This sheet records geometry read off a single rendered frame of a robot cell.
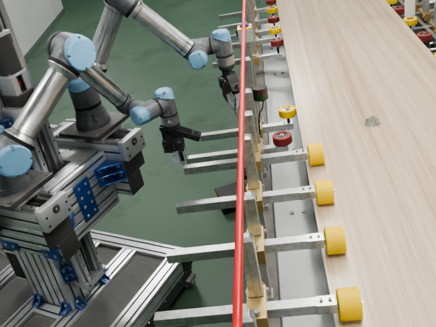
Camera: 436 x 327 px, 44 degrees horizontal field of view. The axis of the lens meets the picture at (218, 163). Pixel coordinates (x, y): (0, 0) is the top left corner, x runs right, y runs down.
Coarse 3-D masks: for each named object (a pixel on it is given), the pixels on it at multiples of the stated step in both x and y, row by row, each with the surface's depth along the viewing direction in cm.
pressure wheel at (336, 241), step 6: (324, 228) 154; (330, 228) 153; (336, 228) 153; (342, 228) 152; (324, 234) 157; (330, 234) 152; (336, 234) 151; (342, 234) 151; (330, 240) 151; (336, 240) 151; (342, 240) 150; (330, 246) 151; (336, 246) 151; (342, 246) 151; (330, 252) 152; (336, 252) 152; (342, 252) 152
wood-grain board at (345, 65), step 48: (288, 0) 405; (336, 0) 382; (384, 0) 361; (288, 48) 313; (336, 48) 299; (384, 48) 287; (336, 96) 246; (384, 96) 237; (432, 96) 229; (336, 144) 209; (384, 144) 203; (432, 144) 197; (336, 192) 182; (384, 192) 177; (432, 192) 172; (384, 240) 157; (432, 240) 153; (336, 288) 144; (384, 288) 141; (432, 288) 138
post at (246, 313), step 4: (244, 312) 107; (248, 312) 107; (252, 312) 108; (244, 316) 107; (248, 316) 106; (252, 316) 107; (244, 320) 106; (248, 320) 106; (252, 320) 106; (244, 324) 107; (248, 324) 106; (252, 324) 106; (256, 324) 110
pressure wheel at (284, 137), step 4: (276, 132) 225; (280, 132) 224; (284, 132) 224; (288, 132) 223; (272, 136) 222; (276, 136) 222; (280, 136) 222; (284, 136) 221; (288, 136) 220; (276, 140) 220; (280, 140) 219; (284, 140) 219; (288, 140) 220; (292, 140) 223; (276, 144) 221; (280, 144) 220; (284, 144) 220; (288, 144) 221
